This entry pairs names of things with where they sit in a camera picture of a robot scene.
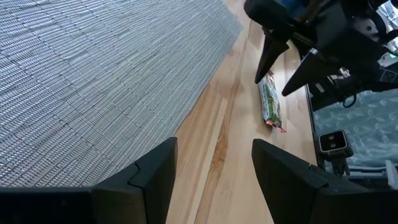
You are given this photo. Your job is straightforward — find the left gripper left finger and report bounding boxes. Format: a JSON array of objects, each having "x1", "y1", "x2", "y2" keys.
[{"x1": 91, "y1": 136, "x2": 178, "y2": 224}]

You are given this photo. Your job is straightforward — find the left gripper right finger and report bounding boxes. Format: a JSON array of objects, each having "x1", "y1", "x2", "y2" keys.
[{"x1": 251, "y1": 138, "x2": 398, "y2": 224}]

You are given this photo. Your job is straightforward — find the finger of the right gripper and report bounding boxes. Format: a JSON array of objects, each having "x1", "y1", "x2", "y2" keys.
[
  {"x1": 281, "y1": 52, "x2": 331, "y2": 97},
  {"x1": 254, "y1": 29, "x2": 290, "y2": 85}
]

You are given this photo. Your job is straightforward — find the silver metal bar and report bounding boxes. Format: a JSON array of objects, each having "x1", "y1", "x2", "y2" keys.
[{"x1": 348, "y1": 159, "x2": 398, "y2": 183}]

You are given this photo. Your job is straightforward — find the grey woven placemat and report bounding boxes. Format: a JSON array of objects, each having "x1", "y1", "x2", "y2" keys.
[{"x1": 0, "y1": 0, "x2": 244, "y2": 189}]

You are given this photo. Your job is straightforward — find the small depth camera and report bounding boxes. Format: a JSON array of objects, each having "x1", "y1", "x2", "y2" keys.
[{"x1": 317, "y1": 129, "x2": 354, "y2": 175}]

